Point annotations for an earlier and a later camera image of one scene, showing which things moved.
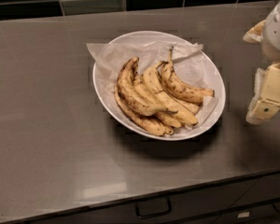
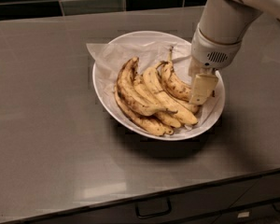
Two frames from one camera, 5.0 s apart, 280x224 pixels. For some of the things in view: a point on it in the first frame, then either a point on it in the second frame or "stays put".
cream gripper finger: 272,91 to 204,85
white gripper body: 277,32 to 210,54
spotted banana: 179,89 stays put
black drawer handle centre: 148,208 stays put
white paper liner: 112,58 stays put
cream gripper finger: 255,35 to 196,68
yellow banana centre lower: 142,90 stays put
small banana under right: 193,107 stays put
